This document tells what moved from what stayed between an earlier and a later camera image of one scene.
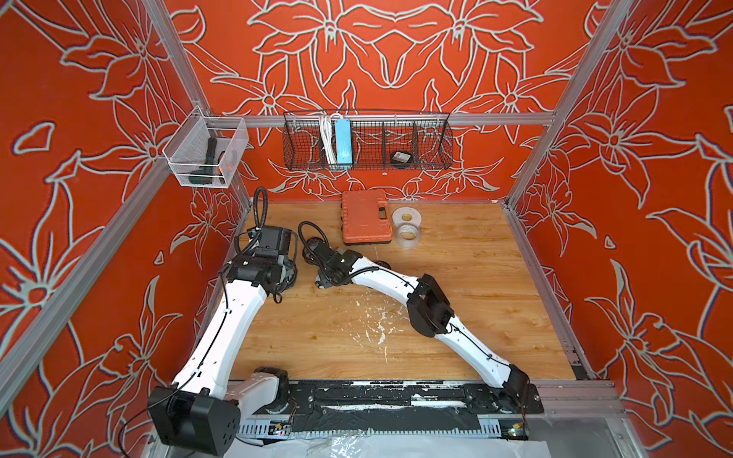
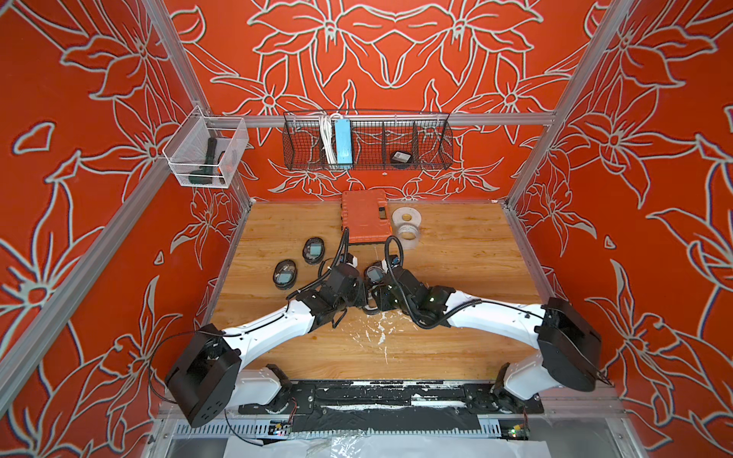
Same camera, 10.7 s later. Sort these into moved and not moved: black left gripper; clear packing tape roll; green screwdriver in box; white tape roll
Moved: black left gripper
Not moved: white tape roll; clear packing tape roll; green screwdriver in box
